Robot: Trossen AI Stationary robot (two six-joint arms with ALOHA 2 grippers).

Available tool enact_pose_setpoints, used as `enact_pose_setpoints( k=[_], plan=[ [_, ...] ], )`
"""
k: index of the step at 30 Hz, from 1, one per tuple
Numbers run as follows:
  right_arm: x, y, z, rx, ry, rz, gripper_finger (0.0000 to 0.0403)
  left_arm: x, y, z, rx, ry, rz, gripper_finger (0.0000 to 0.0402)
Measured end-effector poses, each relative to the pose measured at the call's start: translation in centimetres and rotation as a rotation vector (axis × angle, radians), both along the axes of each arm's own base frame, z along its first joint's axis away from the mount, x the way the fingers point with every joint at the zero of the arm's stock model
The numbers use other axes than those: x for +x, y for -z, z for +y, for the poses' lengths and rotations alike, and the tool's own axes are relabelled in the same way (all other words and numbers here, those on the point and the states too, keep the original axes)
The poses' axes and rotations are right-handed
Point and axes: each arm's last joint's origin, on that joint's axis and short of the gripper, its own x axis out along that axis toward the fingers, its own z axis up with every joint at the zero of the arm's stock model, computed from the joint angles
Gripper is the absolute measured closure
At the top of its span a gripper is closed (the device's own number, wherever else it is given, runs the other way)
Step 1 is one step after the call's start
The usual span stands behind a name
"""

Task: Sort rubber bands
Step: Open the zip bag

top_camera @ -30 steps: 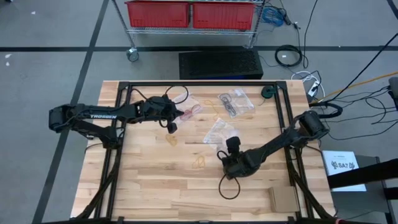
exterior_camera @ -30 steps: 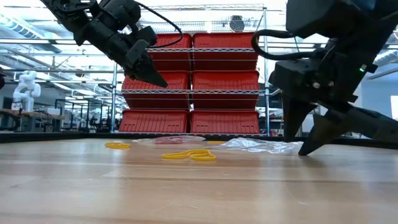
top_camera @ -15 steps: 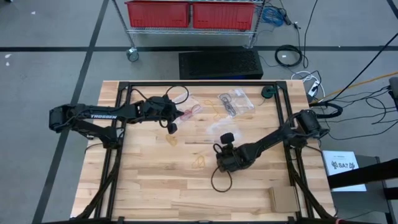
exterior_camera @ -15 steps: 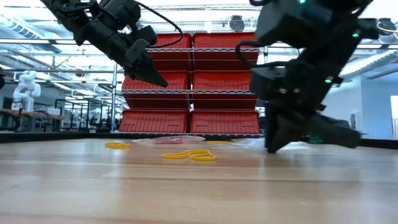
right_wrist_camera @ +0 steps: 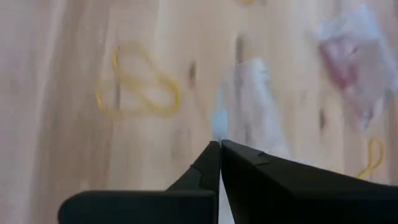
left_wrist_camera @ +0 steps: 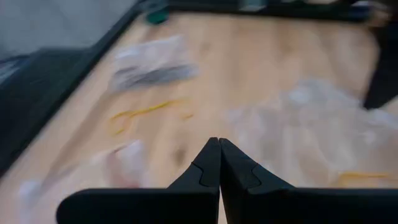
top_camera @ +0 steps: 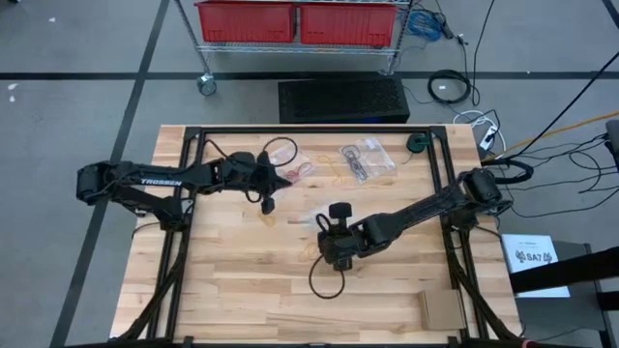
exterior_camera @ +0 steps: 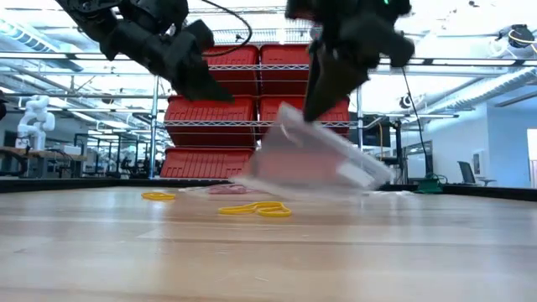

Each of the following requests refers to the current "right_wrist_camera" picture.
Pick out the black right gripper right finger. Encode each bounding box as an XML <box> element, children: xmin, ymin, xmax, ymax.
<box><xmin>221</xmin><ymin>139</ymin><xmax>398</xmax><ymax>224</ymax></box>

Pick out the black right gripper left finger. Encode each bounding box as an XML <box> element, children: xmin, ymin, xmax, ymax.
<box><xmin>57</xmin><ymin>140</ymin><xmax>222</xmax><ymax>224</ymax></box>

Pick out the clear plastic zip bag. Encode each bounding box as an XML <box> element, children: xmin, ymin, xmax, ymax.
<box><xmin>212</xmin><ymin>57</ymin><xmax>293</xmax><ymax>159</ymax></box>
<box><xmin>315</xmin><ymin>4</ymin><xmax>397</xmax><ymax>130</ymax></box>

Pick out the yellow rubber band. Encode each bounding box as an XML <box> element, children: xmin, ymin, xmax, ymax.
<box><xmin>356</xmin><ymin>138</ymin><xmax>386</xmax><ymax>180</ymax></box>
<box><xmin>95</xmin><ymin>39</ymin><xmax>183</xmax><ymax>119</ymax></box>

